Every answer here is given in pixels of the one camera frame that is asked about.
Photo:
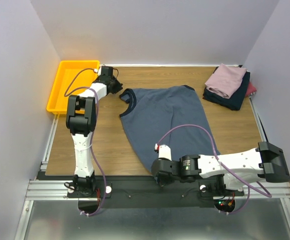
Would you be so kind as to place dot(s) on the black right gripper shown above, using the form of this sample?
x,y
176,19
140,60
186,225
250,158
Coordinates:
x,y
160,180

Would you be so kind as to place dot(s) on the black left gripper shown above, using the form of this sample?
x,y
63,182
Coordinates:
x,y
118,87

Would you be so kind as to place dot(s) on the blue-grey tank top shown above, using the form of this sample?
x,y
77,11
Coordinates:
x,y
172,116

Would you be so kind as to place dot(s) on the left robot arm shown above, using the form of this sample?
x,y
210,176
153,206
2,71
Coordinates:
x,y
81,119

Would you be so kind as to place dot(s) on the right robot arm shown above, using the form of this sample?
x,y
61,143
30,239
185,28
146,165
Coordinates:
x,y
231,171

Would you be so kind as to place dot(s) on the pink folded tank top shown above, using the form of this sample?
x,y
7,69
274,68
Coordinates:
x,y
225,81

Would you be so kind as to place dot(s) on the maroon folded tank top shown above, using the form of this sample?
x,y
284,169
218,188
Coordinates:
x,y
251,90

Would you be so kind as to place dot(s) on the yellow plastic tray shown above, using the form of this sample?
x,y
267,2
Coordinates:
x,y
70,75

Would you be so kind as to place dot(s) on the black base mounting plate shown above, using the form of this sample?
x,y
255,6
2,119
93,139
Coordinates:
x,y
144,192

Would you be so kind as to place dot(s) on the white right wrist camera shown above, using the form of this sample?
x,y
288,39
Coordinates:
x,y
163,151

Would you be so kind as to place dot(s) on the aluminium frame rail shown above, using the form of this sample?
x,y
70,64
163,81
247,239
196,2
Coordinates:
x,y
46,190

